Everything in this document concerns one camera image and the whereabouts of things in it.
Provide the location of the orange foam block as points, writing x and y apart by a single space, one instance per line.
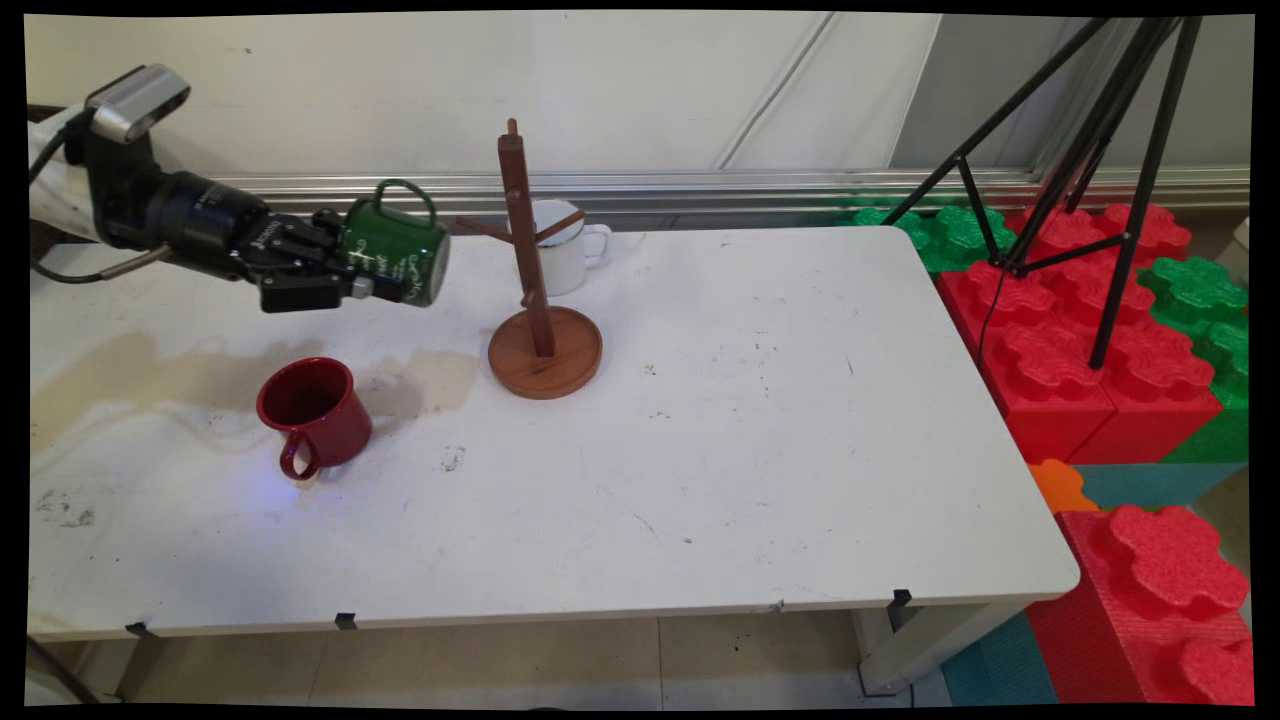
1058 485

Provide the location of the black tripod stand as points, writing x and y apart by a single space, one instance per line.
1120 150

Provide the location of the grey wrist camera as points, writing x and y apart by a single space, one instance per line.
140 100

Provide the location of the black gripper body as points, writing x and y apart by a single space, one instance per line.
215 225

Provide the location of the aluminium wall rail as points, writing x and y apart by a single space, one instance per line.
750 188

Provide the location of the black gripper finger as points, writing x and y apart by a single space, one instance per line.
320 292
325 228

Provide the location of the white table leg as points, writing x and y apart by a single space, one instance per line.
925 650

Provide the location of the red enamel mug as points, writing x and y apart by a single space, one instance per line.
325 420

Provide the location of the teal foam mat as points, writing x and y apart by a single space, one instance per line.
1000 665

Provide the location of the black table clip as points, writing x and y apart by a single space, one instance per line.
900 602
346 621
140 630

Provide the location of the green foam block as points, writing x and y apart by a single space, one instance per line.
950 235
1210 330

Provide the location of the brown wooden mug tree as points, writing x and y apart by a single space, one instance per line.
545 355

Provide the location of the green enamel mug white print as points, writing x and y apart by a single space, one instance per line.
400 250

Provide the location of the large red foam block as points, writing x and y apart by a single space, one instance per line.
1060 370

